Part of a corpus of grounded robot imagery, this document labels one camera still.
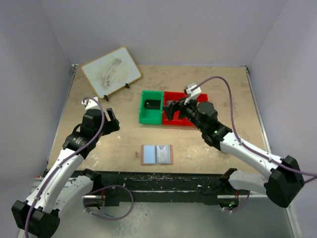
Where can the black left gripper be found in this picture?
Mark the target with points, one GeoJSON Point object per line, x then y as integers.
{"type": "Point", "coordinates": [112, 125]}

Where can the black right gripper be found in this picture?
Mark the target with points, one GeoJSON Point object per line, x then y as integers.
{"type": "Point", "coordinates": [170, 110]}

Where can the brown leather card holder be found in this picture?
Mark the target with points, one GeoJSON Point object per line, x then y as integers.
{"type": "Point", "coordinates": [151, 155]}

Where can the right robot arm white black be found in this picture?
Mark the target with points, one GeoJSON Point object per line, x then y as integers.
{"type": "Point", "coordinates": [280, 179]}

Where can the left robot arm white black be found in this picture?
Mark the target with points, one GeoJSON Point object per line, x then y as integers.
{"type": "Point", "coordinates": [39, 215]}

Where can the red bin middle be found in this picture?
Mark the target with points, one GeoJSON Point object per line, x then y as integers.
{"type": "Point", "coordinates": [174, 96]}

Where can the red bin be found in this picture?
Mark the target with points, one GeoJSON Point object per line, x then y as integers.
{"type": "Point", "coordinates": [174, 96]}
{"type": "Point", "coordinates": [202, 98]}

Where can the red bin right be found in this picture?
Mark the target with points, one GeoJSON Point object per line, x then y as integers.
{"type": "Point", "coordinates": [202, 98]}

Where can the green plastic bin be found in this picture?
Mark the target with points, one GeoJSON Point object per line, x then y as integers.
{"type": "Point", "coordinates": [150, 116]}

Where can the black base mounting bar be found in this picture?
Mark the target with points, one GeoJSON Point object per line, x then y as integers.
{"type": "Point", "coordinates": [117, 187]}

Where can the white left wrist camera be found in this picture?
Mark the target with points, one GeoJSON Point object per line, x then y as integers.
{"type": "Point", "coordinates": [90, 104]}

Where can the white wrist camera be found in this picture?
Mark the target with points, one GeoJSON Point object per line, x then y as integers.
{"type": "Point", "coordinates": [192, 91]}
{"type": "Point", "coordinates": [90, 104]}

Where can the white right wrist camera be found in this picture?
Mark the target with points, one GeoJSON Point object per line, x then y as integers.
{"type": "Point", "coordinates": [192, 91]}

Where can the white board wooden frame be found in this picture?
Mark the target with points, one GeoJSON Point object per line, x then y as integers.
{"type": "Point", "coordinates": [111, 72]}

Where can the aluminium corner rail right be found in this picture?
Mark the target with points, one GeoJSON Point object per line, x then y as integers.
{"type": "Point", "coordinates": [263, 131]}

